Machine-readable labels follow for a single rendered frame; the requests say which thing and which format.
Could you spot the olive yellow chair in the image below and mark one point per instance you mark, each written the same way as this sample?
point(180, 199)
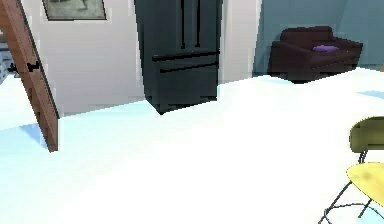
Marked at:
point(368, 160)

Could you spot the dark grey fridge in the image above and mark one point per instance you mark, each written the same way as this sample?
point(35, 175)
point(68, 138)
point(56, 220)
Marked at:
point(181, 66)

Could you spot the dark brown sofa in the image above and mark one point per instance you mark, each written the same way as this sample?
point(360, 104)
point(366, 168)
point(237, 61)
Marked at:
point(310, 56)

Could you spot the purple cushion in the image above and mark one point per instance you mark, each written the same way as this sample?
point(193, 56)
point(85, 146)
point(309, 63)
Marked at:
point(325, 49)

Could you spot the brown wooden room door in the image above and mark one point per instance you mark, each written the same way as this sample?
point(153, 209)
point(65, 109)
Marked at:
point(31, 80)

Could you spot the framed wall picture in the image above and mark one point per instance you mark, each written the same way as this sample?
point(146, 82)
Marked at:
point(75, 9)

